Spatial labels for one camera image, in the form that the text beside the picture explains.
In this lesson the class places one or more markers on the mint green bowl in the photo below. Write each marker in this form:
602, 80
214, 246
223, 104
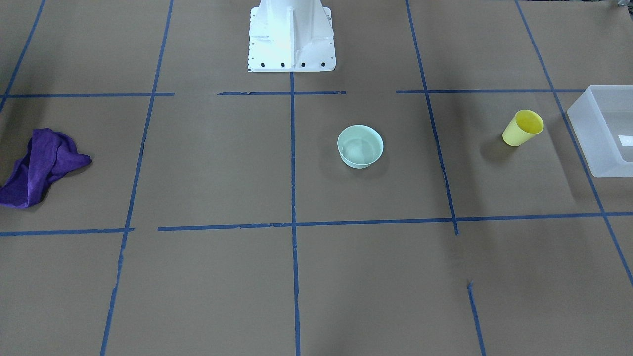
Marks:
360, 146

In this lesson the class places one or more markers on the yellow plastic cup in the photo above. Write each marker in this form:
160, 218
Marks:
523, 127

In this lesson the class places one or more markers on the purple microfiber cloth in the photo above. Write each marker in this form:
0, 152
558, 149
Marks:
50, 156

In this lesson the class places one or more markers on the translucent white plastic bin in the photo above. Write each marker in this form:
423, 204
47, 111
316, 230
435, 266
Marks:
602, 118

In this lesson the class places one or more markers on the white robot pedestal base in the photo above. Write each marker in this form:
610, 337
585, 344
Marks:
291, 36

